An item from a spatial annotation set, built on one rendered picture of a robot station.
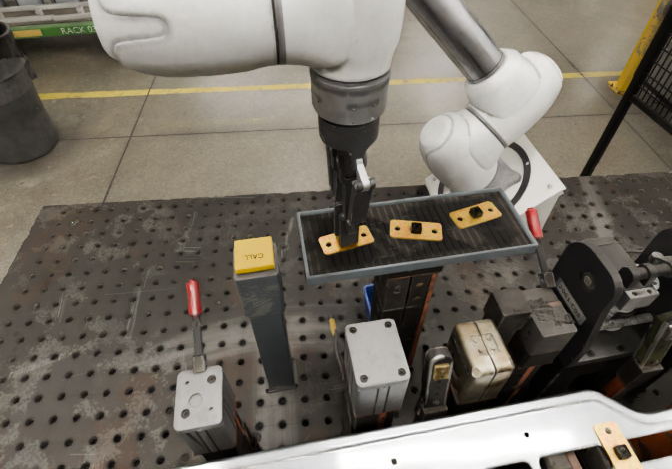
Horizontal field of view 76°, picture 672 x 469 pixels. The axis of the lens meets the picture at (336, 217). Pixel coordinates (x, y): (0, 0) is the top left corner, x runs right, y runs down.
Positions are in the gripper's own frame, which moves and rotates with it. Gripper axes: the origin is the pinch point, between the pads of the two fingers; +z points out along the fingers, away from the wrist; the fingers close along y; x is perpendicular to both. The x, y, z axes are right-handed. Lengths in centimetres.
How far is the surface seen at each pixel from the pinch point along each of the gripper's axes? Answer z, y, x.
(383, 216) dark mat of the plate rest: 4.2, -2.8, 7.9
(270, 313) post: 17.0, 0.9, -14.1
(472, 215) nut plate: 3.6, 2.6, 21.8
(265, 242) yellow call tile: 4.2, -4.1, -12.2
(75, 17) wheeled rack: 91, -357, -91
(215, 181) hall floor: 120, -160, -19
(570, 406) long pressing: 20.1, 31.0, 25.8
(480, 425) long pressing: 20.1, 28.6, 11.1
